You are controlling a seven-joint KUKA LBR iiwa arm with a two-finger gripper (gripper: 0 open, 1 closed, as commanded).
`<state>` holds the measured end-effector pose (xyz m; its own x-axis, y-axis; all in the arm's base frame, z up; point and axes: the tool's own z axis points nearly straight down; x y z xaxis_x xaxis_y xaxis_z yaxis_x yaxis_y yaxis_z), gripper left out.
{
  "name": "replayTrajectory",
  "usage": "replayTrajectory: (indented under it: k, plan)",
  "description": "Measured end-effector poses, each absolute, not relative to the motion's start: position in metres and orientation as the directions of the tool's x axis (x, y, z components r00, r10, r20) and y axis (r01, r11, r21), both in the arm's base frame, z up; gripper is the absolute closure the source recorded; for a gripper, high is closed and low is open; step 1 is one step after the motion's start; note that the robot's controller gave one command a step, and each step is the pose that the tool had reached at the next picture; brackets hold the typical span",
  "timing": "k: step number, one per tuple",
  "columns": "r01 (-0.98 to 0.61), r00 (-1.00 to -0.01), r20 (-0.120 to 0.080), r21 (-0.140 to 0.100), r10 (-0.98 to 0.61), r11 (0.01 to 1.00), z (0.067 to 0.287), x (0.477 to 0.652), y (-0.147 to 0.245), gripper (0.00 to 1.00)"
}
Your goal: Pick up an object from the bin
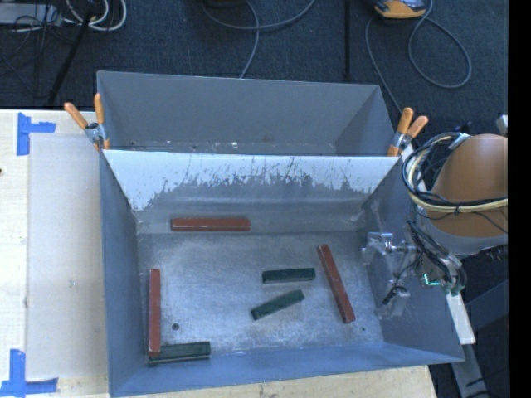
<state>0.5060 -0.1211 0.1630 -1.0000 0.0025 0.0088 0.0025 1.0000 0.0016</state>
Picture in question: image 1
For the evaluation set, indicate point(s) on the dark green flat block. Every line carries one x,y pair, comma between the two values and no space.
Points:
277,305
288,275
182,351

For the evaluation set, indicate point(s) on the pale wood flat board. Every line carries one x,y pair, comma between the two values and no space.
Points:
62,243

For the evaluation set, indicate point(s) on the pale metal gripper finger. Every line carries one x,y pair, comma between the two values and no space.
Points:
394,307
376,245

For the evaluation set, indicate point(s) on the red-brown flat block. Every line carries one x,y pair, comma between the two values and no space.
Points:
154,311
210,224
336,283

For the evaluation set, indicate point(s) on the grey metal bin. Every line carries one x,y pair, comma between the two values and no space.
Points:
232,114

